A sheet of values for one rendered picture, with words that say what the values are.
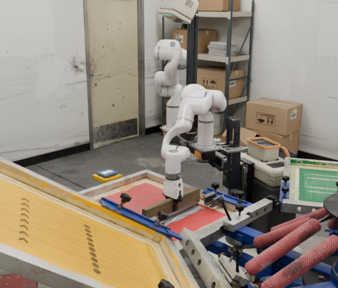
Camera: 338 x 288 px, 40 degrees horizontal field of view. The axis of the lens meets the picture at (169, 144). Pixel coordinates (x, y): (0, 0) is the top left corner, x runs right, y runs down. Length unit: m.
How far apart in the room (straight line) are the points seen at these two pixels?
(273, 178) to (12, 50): 3.57
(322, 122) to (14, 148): 3.78
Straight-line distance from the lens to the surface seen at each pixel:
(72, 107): 6.21
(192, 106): 2.35
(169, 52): 2.95
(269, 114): 5.91
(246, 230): 2.07
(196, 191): 2.42
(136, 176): 2.78
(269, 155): 3.31
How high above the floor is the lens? 1.99
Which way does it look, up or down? 17 degrees down
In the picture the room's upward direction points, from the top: straight up
